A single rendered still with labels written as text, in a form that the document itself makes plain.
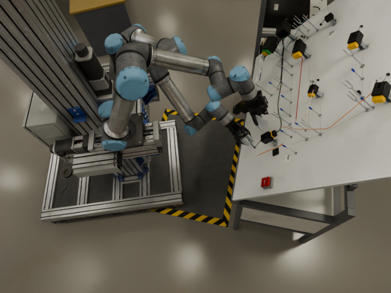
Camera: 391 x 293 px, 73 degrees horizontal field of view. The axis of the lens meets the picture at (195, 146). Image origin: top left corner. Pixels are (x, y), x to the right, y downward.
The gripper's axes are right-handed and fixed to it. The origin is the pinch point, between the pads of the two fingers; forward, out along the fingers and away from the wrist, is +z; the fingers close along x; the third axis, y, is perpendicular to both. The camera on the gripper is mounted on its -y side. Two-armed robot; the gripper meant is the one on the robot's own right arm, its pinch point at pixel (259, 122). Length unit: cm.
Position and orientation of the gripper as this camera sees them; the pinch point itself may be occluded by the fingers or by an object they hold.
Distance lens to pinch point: 138.7
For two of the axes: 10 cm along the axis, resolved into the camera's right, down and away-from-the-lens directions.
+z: 4.9, 5.4, 6.8
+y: 8.6, -1.8, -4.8
